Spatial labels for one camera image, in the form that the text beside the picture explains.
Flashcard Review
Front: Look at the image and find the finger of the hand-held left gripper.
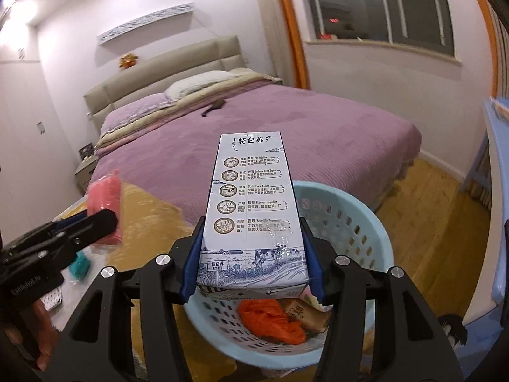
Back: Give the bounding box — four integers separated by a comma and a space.
53, 213, 90, 232
66, 210, 119, 247

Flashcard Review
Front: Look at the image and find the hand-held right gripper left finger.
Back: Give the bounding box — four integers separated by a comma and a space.
44, 216, 207, 382

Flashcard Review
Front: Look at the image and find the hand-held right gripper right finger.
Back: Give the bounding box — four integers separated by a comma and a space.
298, 216, 462, 382

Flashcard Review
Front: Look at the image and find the pink packet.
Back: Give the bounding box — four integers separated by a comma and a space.
87, 169, 123, 247

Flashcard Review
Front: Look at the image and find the beige snack packet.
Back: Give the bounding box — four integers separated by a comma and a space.
284, 300, 332, 333

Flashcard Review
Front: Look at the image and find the light blue plastic basket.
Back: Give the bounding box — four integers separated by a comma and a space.
185, 180, 394, 369

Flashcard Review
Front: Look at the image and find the orange cloth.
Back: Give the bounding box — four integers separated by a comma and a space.
238, 299, 306, 345

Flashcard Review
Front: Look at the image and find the white blue milk carton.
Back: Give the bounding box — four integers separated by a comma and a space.
197, 131, 311, 301

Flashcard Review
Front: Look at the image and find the person's left hand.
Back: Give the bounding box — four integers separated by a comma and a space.
0, 298, 60, 371

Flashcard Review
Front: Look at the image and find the white polka dot box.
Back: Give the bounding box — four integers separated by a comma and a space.
42, 288, 64, 313

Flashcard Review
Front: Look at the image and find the teal small wrapper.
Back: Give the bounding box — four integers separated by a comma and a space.
68, 252, 90, 281

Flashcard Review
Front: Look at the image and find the grey nightstand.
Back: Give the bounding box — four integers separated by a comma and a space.
75, 153, 99, 196

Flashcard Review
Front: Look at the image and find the yellow patterned blanket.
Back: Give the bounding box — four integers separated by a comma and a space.
56, 181, 239, 382

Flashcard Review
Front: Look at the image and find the purple pillow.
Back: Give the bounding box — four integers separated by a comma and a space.
101, 93, 168, 132

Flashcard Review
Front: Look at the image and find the folded beige quilt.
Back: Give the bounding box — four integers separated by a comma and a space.
95, 67, 284, 156

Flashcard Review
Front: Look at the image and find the bed with purple cover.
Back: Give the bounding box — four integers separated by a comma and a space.
89, 75, 423, 223

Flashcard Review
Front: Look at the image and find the dark brown back scratcher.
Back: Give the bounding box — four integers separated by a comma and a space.
202, 101, 227, 117

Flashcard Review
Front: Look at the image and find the beige padded headboard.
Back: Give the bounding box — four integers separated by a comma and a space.
83, 35, 244, 128

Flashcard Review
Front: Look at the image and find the white patterned pillow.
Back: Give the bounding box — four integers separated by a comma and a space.
164, 70, 239, 102

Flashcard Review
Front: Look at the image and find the blue desk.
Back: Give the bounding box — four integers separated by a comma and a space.
461, 99, 509, 327

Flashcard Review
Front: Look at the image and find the beige windowsill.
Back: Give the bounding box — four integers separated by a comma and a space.
304, 38, 464, 66

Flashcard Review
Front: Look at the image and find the dark framed window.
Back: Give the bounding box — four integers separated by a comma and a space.
296, 0, 456, 57

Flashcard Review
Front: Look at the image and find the striped beige orange curtain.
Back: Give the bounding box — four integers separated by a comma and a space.
467, 0, 509, 100

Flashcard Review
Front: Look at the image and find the white wall shelf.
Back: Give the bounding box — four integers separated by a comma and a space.
96, 3, 197, 44

